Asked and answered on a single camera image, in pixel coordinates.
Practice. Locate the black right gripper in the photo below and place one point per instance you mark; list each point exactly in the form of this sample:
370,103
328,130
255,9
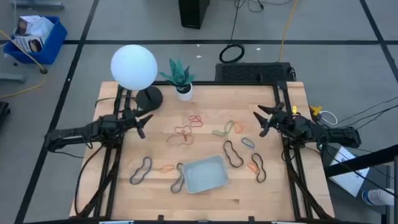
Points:
281,123

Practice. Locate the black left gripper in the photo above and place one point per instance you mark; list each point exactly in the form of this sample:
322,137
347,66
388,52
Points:
130,119

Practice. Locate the small blue rubber band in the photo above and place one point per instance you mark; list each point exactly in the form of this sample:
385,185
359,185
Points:
245,139

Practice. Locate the light green rubber band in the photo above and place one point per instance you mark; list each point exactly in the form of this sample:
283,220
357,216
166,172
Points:
231,124

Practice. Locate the large tan rubber band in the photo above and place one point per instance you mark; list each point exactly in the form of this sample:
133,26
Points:
174,145

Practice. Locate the dark green rubber band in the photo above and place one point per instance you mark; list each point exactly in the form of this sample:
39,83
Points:
217,133

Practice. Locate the black rubber band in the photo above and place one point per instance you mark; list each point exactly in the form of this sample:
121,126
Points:
264,174

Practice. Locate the rubber bands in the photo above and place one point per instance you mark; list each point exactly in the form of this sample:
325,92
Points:
132,180

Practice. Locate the grey rubber band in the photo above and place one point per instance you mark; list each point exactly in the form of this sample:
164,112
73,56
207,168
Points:
174,188

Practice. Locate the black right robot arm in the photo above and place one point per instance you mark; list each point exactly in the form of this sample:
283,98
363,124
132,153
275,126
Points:
335,135

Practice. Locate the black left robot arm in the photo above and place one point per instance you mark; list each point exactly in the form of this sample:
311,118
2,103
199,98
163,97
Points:
77,133

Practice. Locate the white plastic bin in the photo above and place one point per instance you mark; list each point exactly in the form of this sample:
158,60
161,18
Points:
205,174

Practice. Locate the black vented computer case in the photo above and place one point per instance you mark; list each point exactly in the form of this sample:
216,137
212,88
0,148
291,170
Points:
253,72

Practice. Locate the green plant in white pot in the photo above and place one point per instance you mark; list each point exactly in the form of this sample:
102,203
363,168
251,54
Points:
183,93

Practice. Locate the yellow clamp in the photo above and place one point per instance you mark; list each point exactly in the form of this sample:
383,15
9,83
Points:
315,109

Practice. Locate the white globe lamp black stand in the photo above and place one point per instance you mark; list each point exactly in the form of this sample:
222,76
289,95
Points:
133,67

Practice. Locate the white printed sheet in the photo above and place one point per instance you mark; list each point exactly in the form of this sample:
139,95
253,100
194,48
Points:
348,177

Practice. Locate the black metal bar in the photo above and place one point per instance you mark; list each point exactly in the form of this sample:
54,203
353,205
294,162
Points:
357,163

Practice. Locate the blue plastic crate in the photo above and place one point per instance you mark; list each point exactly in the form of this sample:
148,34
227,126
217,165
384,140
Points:
53,46

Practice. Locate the black computer tower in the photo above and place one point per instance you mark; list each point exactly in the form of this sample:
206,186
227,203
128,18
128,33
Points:
193,14

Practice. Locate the grey metal bar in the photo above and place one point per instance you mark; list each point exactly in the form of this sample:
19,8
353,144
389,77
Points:
37,4
12,77

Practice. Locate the white printed carton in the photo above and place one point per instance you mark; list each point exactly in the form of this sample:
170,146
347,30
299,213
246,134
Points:
28,43
38,26

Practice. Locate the black floor object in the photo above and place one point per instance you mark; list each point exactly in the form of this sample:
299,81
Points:
3,112

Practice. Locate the white bottle blue cap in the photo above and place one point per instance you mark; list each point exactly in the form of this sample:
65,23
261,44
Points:
377,197

